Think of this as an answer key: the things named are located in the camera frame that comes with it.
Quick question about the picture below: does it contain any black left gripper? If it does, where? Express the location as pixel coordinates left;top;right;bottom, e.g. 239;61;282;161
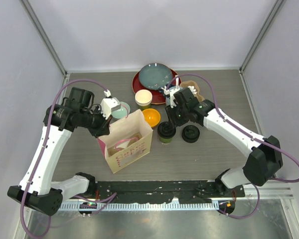
80;105;113;138

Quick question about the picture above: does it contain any green paper cup taken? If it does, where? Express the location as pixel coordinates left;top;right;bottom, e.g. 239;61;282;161
157;121;176;144

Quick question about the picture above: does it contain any pink paper gift bag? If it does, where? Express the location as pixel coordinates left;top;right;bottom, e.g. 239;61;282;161
98;110;153;173

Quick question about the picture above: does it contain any stack of green paper cups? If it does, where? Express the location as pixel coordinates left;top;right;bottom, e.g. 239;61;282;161
135;90;152;111

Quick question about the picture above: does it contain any brown cardboard cup carrier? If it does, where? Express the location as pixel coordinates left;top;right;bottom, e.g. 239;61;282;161
108;136;140;156

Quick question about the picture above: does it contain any black plastic coffee lid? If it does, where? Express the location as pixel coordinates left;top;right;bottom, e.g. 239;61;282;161
157;121;176;139

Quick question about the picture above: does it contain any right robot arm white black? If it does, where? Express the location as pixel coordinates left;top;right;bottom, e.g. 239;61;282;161
163;88;283;197

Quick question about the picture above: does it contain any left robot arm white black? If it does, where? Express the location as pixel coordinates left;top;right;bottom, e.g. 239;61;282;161
7;87;111;216

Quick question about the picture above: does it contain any remaining black lid stack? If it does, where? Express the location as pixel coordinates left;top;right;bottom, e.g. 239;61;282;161
181;125;200;143

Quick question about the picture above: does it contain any light teal patterned bowl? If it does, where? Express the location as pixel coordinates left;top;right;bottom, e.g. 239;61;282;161
112;102;131;120

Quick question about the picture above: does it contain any orange bowl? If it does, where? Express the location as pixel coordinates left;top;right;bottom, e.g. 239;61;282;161
142;108;161;128

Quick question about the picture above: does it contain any blue grey plate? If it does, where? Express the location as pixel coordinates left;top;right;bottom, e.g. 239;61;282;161
139;63;173;90

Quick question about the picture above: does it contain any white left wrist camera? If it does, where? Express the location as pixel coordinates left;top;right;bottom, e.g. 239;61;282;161
100;89;121;120

